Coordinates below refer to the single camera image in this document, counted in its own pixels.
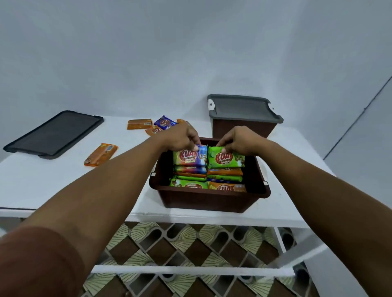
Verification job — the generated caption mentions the person's right hand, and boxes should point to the person's right hand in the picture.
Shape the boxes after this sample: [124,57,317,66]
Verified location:
[216,126,270,157]

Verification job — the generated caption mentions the person's left hand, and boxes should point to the person's left hand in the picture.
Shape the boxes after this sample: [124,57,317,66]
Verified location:
[159,122,202,152]

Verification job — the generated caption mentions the multicoloured snack packet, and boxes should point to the multicoloured snack packet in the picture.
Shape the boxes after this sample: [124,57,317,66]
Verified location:
[172,144,209,167]

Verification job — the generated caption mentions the dark grey lid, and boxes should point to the dark grey lid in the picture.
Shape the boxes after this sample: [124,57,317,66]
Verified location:
[207,94,284,124]
[3,110,105,160]

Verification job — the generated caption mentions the person's left forearm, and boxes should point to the person's left forearm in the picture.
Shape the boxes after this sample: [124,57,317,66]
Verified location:
[18,136,172,282]

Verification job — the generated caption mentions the person's right forearm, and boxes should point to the person's right forearm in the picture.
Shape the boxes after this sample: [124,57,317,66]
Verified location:
[258,139,392,297]

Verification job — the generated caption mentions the brown sleeve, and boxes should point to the brown sleeve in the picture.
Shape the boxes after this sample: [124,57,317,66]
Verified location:
[0,227,86,297]

